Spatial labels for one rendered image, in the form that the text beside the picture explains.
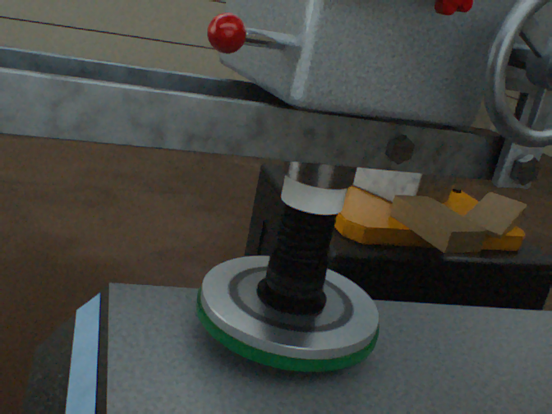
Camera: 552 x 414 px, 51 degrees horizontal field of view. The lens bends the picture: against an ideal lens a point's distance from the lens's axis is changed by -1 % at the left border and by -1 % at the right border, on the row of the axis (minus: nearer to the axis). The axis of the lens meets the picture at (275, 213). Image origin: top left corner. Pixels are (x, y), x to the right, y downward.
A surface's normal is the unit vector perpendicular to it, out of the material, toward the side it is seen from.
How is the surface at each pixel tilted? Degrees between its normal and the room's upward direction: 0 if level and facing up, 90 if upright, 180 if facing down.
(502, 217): 11
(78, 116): 90
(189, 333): 0
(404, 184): 90
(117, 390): 0
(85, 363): 44
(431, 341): 0
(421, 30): 90
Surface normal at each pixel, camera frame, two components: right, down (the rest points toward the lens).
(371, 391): 0.18, -0.92
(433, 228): -0.90, 0.00
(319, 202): 0.09, 0.37
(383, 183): -0.68, 0.15
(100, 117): 0.37, 0.39
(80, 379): -0.54, -0.71
